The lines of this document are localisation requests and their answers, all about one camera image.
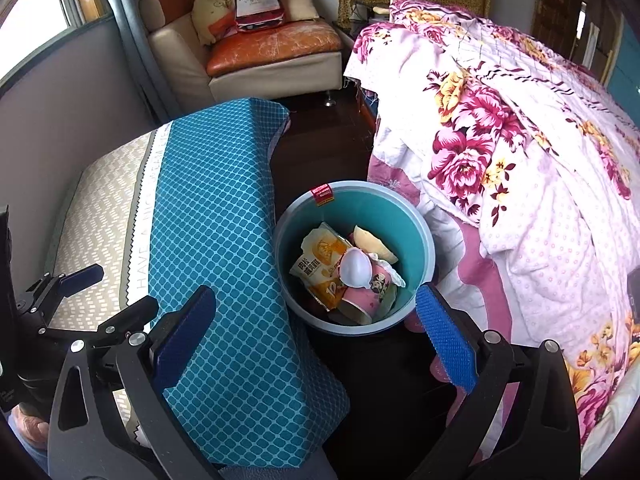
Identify cream leather sofa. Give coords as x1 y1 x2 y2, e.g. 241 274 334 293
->
139 0 346 102

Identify pink floral blanket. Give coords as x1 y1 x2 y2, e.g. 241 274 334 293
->
342 0 640 461

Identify dark wooden wardrobe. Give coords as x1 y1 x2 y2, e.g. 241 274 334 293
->
530 0 623 81

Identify window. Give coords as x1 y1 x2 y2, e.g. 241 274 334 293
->
0 0 116 86

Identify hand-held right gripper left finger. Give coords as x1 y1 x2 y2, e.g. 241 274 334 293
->
47 285 218 480

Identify person's left hand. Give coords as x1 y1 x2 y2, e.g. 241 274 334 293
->
9 404 51 448

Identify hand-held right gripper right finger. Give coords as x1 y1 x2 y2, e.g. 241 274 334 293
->
410 284 583 480

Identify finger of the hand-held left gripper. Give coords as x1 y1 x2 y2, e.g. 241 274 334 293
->
17 264 105 330
42 295 160 357

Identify teal trash bin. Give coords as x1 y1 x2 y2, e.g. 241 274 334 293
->
272 181 435 336

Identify yellow plush pillow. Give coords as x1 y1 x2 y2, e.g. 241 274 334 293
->
191 0 238 46

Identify pink paper cup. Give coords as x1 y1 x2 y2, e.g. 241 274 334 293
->
340 265 396 326

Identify beige pillow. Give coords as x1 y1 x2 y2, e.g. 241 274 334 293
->
277 0 321 23

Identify white tissue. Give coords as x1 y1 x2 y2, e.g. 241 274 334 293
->
367 252 406 288

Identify brown bolster cushion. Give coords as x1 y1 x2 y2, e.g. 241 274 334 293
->
139 0 197 31

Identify orange seat cushion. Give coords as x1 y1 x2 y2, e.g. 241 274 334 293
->
206 20 343 76

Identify stereo equipment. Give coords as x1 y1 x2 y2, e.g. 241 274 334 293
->
350 2 391 28

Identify orange snack wrapper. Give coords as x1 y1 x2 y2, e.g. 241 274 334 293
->
289 221 356 313

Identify grey curtain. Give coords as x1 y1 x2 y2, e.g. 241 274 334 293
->
102 0 173 123

